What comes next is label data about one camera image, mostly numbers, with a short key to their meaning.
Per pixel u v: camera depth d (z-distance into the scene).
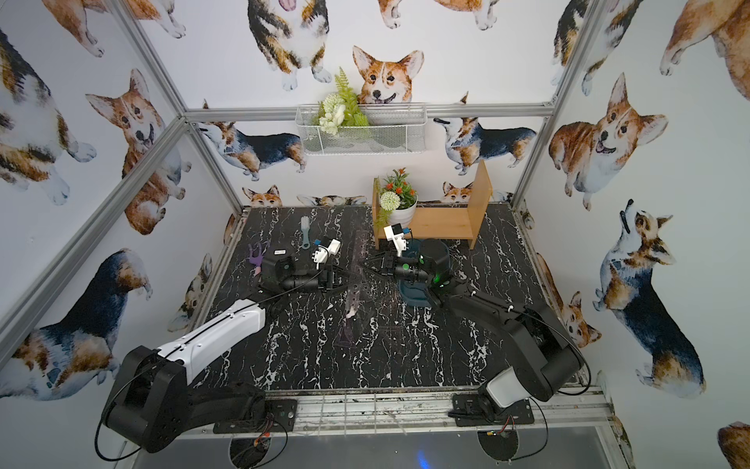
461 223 1.07
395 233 0.74
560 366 0.45
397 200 0.94
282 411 0.75
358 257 0.73
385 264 0.70
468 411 0.73
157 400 0.40
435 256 0.62
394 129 0.93
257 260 1.06
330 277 0.67
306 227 1.14
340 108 0.78
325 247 0.73
